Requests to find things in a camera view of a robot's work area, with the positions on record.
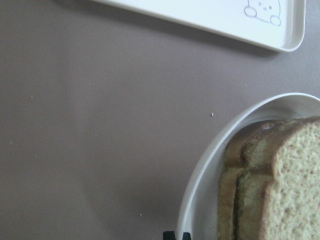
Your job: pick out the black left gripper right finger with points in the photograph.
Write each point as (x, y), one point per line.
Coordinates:
(186, 236)

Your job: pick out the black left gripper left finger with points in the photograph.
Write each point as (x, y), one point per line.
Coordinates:
(168, 235)

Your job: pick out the bread slice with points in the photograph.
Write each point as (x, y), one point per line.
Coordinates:
(279, 194)

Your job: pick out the cream rabbit tray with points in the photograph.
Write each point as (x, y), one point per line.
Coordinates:
(278, 25)

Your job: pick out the white round plate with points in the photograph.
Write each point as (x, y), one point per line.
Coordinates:
(198, 214)

